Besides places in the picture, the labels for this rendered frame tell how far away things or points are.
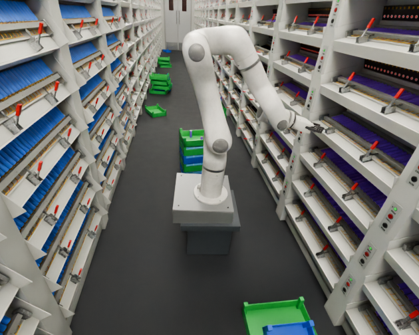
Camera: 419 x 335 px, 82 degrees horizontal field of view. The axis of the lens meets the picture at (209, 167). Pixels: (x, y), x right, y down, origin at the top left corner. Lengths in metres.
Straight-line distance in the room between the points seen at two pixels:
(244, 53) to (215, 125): 0.30
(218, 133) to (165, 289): 0.86
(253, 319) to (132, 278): 0.66
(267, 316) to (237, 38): 1.24
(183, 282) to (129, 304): 0.28
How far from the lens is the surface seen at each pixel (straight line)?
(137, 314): 1.38
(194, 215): 1.27
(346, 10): 1.40
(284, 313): 1.43
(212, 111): 1.04
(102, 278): 1.53
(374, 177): 1.09
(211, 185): 1.25
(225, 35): 1.00
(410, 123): 1.03
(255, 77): 1.04
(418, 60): 1.02
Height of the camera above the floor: 1.22
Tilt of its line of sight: 32 degrees down
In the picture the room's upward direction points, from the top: 4 degrees clockwise
